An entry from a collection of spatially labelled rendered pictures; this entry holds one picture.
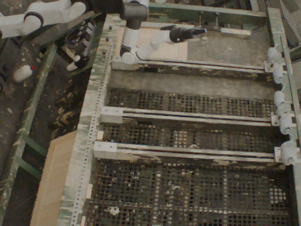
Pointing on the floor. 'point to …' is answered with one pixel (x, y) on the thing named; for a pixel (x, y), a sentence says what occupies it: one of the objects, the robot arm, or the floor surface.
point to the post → (38, 32)
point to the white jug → (23, 73)
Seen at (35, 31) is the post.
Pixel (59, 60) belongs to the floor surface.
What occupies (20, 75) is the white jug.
